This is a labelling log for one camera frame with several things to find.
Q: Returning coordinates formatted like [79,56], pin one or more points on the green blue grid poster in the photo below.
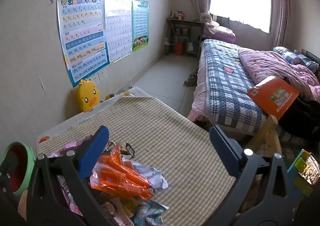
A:
[140,23]

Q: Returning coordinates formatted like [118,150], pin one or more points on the white table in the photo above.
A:
[72,120]

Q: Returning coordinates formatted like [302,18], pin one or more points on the colourful toy board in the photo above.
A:
[300,166]

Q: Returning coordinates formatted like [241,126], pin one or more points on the pink box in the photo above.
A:
[180,15]

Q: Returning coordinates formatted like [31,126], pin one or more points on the light blue white wrapper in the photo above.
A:
[150,213]

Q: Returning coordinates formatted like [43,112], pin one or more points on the blue bordered letter poster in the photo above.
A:
[82,38]

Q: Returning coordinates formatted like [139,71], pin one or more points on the red box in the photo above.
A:
[179,48]

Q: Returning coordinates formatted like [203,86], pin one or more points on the yellow duck toy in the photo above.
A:
[87,96]

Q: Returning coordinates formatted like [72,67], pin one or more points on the pink white printed wrapper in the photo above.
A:
[72,201]

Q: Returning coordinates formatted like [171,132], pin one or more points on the green bin with red liner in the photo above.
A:
[25,178]

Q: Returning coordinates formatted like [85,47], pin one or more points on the pink quilt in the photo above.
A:
[270,66]

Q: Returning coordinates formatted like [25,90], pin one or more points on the dark wooden desk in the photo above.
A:
[185,21]

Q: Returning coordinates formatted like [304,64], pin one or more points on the brown snack packet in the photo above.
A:
[128,151]

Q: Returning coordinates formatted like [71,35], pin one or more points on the orange snack wrapper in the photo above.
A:
[120,178]

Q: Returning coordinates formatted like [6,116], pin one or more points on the black cloth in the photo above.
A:
[302,116]

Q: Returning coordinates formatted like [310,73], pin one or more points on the cream bundled cloth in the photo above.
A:
[208,20]

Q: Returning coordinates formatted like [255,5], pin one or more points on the purple folded quilt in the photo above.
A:
[220,34]

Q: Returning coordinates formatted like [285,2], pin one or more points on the pair of shoes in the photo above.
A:
[191,80]

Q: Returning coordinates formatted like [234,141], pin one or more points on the grey white wrapper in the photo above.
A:
[155,178]

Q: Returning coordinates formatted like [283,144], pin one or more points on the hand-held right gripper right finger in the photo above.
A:
[225,150]

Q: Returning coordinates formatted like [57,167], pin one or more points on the white chart poster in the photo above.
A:
[118,28]

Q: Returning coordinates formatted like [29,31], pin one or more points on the pink bed skirt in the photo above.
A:
[197,101]

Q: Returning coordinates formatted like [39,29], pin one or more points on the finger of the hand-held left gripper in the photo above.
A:
[7,168]

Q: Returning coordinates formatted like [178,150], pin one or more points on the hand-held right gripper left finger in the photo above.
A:
[96,146]

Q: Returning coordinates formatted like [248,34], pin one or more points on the white wall socket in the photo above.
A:
[95,80]
[102,75]

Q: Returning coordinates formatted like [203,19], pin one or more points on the wooden chair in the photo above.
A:
[268,131]

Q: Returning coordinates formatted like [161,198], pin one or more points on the orange round object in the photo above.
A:
[44,140]

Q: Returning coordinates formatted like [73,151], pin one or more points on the yellow black toy vehicle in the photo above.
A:
[110,96]

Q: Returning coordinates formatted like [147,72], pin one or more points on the orange book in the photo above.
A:
[272,96]

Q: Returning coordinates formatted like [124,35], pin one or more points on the blue plaid pillow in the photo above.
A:
[292,57]

